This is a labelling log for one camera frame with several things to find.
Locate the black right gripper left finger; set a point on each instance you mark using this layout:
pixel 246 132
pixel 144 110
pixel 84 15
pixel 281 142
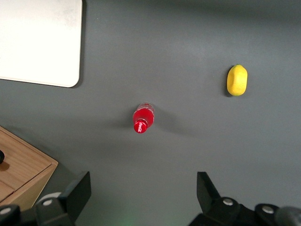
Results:
pixel 70 204

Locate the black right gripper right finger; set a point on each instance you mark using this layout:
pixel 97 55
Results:
pixel 211 207

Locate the cream rectangular tray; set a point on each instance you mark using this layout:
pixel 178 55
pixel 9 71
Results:
pixel 40 40

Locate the red cola bottle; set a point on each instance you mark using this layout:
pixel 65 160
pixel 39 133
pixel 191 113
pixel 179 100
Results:
pixel 143 117

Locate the yellow lemon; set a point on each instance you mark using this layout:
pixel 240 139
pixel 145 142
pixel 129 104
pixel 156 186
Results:
pixel 237 80

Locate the wooden drawer cabinet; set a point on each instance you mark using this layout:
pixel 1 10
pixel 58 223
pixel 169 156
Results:
pixel 35 188

